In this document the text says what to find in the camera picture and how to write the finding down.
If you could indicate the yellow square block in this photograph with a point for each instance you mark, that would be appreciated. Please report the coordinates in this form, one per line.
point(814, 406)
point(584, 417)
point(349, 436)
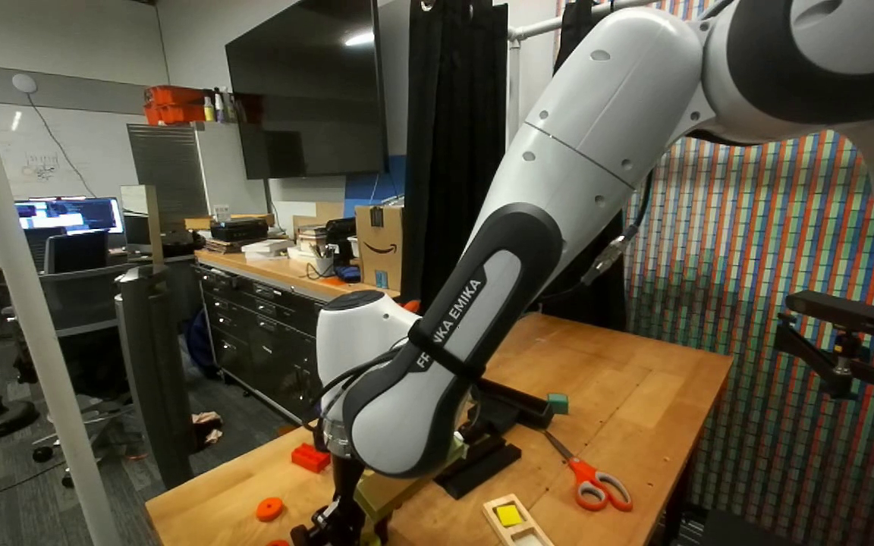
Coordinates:
point(510, 516)

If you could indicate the white pole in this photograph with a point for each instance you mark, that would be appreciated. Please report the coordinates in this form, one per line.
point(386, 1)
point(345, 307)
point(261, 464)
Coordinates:
point(20, 273)

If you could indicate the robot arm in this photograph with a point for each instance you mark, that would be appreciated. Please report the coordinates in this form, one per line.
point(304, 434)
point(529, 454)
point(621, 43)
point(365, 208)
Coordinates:
point(589, 152)

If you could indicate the black drawer cabinet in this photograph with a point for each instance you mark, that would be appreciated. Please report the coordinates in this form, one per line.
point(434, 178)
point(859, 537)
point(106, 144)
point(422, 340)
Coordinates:
point(262, 334)

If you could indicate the cardboard box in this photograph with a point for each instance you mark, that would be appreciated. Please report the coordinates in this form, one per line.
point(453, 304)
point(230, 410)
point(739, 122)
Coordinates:
point(380, 246)

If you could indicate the teal cube block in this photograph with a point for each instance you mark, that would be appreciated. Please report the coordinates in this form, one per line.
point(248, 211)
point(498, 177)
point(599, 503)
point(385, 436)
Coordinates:
point(558, 403)

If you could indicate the stack of books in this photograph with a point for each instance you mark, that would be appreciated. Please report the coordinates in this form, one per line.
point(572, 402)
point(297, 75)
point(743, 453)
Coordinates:
point(266, 248)

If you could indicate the round orange block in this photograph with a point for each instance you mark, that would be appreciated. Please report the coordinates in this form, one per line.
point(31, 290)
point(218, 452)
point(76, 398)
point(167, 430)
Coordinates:
point(270, 509)

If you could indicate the office chair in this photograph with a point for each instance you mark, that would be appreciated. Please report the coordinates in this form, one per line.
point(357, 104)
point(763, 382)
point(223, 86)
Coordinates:
point(80, 364)

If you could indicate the cup of pens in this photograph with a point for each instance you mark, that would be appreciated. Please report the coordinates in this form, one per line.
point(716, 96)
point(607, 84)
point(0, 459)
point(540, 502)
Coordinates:
point(324, 262)

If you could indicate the lit monitor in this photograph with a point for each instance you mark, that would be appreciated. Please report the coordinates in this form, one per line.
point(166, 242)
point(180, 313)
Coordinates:
point(73, 214)

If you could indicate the black printer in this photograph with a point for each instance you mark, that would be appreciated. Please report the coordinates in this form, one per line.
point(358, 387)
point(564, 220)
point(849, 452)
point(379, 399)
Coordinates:
point(238, 230)

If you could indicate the large black television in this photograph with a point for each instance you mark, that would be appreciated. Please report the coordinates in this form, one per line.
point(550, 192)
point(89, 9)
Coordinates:
point(308, 83)

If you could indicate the whiteboard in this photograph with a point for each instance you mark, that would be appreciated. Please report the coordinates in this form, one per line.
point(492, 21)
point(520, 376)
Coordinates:
point(58, 152)

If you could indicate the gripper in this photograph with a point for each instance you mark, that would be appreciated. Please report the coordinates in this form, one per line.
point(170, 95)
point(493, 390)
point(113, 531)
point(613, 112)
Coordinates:
point(347, 485)

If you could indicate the camera on mount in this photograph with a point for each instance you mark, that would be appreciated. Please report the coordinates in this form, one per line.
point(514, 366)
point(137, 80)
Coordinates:
point(847, 318)

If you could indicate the grey tower unit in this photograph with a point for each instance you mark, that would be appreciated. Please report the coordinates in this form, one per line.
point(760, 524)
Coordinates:
point(152, 364)

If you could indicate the colourful striped backdrop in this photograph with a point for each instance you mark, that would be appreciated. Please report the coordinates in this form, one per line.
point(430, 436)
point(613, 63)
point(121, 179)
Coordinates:
point(771, 303)

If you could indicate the olive green block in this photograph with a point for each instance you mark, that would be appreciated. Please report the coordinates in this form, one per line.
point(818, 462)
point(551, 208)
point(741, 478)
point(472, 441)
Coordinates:
point(384, 493)

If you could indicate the black flat stand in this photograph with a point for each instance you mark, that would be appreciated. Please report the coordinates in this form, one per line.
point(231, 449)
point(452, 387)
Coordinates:
point(482, 466)

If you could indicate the wooden board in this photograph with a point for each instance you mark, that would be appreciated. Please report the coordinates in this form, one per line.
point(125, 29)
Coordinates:
point(528, 531)

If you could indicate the crumpled cloth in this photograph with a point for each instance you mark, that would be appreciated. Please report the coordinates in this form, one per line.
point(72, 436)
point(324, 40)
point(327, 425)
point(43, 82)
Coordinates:
point(208, 428)

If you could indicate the red rectangular block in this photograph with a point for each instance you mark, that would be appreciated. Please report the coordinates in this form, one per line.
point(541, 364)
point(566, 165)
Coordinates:
point(310, 457)

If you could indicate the stack of orange cases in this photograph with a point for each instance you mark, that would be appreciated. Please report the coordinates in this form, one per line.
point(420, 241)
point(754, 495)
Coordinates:
point(174, 105)

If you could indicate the row of bottles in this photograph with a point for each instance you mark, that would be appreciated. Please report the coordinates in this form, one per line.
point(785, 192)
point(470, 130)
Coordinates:
point(219, 108)

